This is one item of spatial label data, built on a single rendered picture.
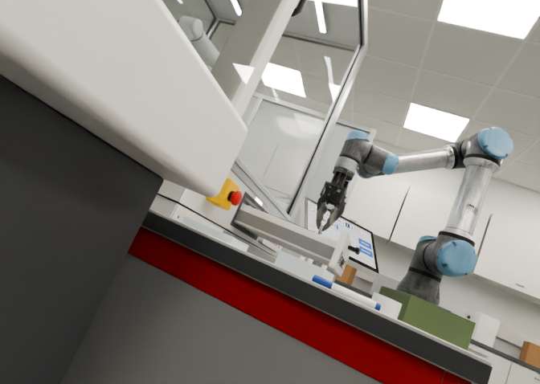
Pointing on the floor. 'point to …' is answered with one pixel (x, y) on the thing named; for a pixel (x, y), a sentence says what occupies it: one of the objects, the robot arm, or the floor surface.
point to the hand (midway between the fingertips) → (321, 226)
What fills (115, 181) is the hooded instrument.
